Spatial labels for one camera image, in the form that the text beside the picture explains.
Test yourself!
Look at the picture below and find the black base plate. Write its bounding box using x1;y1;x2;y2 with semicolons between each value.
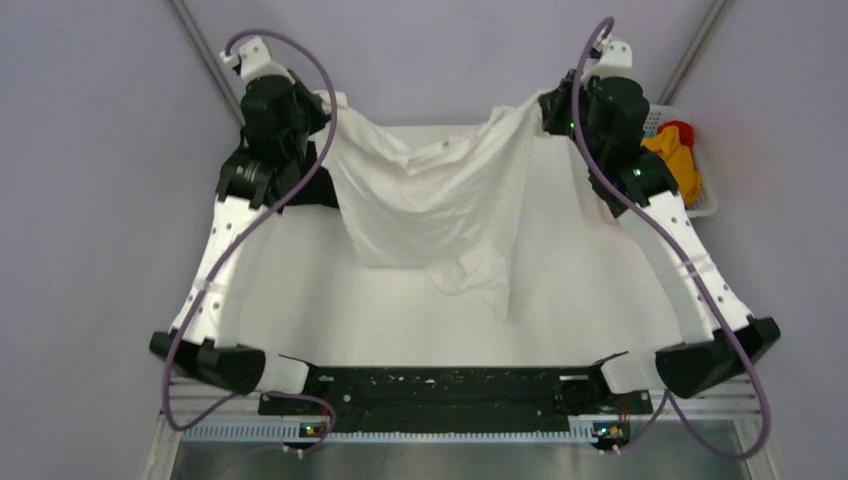
258;366;654;435

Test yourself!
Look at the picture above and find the white slotted cable duct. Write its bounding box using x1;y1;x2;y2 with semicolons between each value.
183;418;597;444

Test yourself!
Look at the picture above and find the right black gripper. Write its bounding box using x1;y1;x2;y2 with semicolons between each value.
540;69;605;167

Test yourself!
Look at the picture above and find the folded black t shirt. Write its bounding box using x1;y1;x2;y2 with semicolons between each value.
285;167;339;210

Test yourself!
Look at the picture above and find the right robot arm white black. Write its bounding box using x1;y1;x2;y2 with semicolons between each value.
538;70;781;412

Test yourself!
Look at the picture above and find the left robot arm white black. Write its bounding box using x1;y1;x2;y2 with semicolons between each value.
149;74;338;414

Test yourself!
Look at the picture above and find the white t shirt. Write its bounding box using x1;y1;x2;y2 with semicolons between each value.
312;95;542;322

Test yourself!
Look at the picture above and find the yellow t shirt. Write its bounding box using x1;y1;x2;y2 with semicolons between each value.
641;128;703;209

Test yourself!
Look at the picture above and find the white plastic basket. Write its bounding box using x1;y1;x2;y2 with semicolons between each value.
642;105;718;218

